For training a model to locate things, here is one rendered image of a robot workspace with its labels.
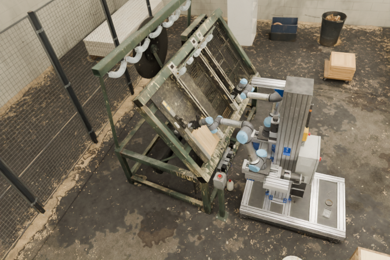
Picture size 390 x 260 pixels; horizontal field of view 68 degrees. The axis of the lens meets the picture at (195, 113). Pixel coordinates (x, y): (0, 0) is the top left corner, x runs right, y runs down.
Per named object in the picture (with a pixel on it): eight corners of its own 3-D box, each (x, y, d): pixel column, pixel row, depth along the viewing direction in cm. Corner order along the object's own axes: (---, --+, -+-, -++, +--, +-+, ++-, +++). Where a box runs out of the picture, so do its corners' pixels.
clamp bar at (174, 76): (218, 140, 379) (232, 137, 363) (162, 69, 336) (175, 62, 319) (220, 134, 385) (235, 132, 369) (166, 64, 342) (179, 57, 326)
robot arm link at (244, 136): (265, 164, 311) (251, 125, 284) (259, 174, 302) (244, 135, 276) (255, 162, 319) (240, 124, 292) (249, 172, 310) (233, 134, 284)
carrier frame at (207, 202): (209, 215, 399) (205, 181, 342) (128, 183, 450) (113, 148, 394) (256, 111, 537) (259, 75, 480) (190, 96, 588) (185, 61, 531)
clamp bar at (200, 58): (233, 111, 416) (246, 107, 399) (184, 44, 373) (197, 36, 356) (235, 107, 422) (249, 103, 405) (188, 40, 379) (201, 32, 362)
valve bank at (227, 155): (226, 181, 369) (226, 170, 353) (216, 177, 375) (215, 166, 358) (239, 152, 401) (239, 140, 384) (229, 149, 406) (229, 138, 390)
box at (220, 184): (223, 191, 339) (222, 182, 327) (213, 187, 344) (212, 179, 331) (226, 183, 347) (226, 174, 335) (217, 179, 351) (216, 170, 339)
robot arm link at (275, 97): (280, 107, 314) (240, 100, 342) (284, 100, 320) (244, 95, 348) (279, 98, 307) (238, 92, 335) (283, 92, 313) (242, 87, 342)
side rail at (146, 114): (195, 176, 346) (202, 176, 338) (135, 109, 306) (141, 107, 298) (197, 173, 349) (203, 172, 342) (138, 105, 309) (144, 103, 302)
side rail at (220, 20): (249, 76, 479) (255, 73, 471) (213, 19, 439) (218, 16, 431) (251, 73, 484) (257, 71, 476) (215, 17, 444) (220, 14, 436)
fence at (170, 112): (207, 160, 357) (209, 160, 355) (159, 103, 323) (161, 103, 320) (209, 157, 360) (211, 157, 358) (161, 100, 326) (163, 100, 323)
